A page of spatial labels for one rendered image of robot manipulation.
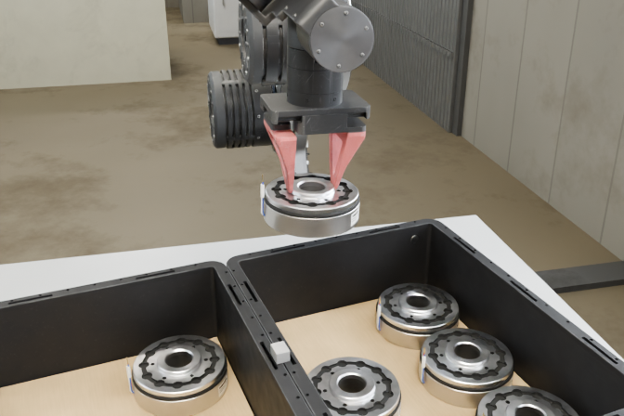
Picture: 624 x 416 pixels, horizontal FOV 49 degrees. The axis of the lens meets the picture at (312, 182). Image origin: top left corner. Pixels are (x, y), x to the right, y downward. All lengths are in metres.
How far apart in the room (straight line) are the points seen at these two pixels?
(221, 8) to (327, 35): 5.91
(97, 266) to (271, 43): 0.57
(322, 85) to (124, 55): 4.71
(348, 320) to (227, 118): 0.71
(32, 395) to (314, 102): 0.45
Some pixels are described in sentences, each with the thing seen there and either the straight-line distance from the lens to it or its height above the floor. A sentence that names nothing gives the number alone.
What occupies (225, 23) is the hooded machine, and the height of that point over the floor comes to 0.20.
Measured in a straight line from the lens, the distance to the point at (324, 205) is 0.70.
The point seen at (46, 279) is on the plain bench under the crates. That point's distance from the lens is 1.32.
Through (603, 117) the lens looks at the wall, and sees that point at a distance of 2.96.
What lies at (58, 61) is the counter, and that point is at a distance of 5.39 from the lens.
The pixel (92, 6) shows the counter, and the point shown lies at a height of 0.57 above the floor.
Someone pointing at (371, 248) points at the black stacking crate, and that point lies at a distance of 0.90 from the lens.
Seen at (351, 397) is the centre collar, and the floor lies 0.87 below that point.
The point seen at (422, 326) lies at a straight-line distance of 0.84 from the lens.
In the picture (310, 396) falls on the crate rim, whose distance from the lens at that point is 0.63.
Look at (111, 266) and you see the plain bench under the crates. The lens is 1.32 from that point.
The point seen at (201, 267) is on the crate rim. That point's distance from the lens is 0.82.
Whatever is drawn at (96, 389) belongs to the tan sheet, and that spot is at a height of 0.83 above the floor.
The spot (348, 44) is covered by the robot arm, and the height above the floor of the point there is 1.22.
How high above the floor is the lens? 1.34
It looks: 23 degrees down
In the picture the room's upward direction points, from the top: straight up
